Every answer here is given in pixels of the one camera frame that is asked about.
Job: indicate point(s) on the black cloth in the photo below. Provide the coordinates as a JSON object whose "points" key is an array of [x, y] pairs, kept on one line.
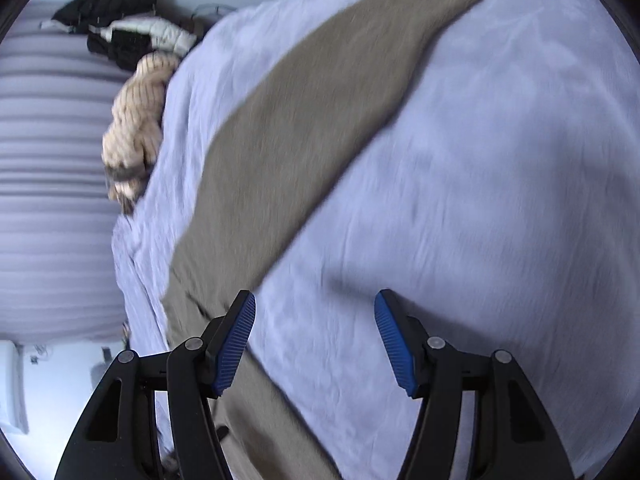
{"points": [[115, 47]]}

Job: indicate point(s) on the lavender plush blanket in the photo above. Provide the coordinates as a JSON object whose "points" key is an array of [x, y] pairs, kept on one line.
{"points": [[475, 185]]}

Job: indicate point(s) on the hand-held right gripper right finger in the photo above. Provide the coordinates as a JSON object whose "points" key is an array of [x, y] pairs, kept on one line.
{"points": [[395, 345]]}

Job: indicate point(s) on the grey pleated curtain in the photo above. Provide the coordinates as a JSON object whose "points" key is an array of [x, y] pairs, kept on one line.
{"points": [[50, 185]]}

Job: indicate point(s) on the white wall appliance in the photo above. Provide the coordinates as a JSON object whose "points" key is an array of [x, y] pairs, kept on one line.
{"points": [[12, 385]]}

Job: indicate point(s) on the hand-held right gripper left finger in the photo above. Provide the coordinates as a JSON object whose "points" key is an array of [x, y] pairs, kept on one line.
{"points": [[235, 345]]}

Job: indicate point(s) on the beige striped cloth pile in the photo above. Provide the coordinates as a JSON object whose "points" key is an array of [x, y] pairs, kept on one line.
{"points": [[135, 125]]}

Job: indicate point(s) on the white puffer jacket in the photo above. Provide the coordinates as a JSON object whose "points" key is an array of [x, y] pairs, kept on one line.
{"points": [[160, 30]]}

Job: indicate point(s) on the black jacket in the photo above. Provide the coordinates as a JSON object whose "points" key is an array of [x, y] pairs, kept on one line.
{"points": [[110, 5]]}

